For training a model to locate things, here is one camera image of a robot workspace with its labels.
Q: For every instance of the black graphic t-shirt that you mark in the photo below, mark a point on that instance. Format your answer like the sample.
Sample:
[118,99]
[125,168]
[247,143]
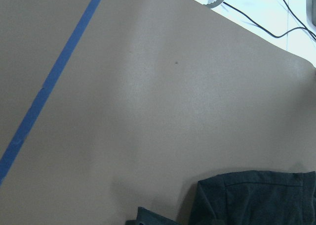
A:
[255,198]

